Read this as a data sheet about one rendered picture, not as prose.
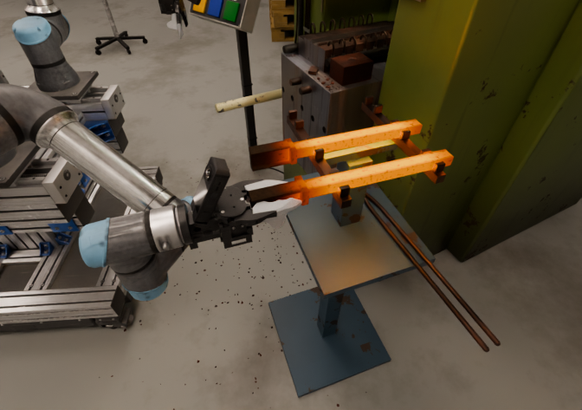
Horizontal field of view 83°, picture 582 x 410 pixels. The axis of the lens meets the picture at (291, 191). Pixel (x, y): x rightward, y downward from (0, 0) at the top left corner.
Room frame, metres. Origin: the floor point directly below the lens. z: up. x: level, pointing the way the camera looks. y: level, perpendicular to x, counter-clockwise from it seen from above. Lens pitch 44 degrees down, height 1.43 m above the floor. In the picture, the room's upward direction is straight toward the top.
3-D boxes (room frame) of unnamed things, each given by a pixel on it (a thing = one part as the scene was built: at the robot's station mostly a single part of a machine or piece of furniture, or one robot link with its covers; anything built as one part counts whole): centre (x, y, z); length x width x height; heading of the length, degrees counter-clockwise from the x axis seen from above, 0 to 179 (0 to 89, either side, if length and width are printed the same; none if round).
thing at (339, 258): (0.61, -0.15, 0.74); 0.40 x 0.30 x 0.02; 19
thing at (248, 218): (0.38, 0.07, 1.01); 0.09 x 0.05 x 0.02; 98
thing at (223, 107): (1.51, 0.16, 0.62); 0.44 x 0.05 x 0.05; 116
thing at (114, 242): (0.34, 0.28, 0.98); 0.11 x 0.08 x 0.09; 108
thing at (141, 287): (0.36, 0.28, 0.89); 0.11 x 0.08 x 0.11; 156
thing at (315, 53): (1.33, -0.26, 0.96); 0.42 x 0.20 x 0.09; 116
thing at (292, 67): (1.29, -0.29, 0.69); 0.56 x 0.38 x 0.45; 116
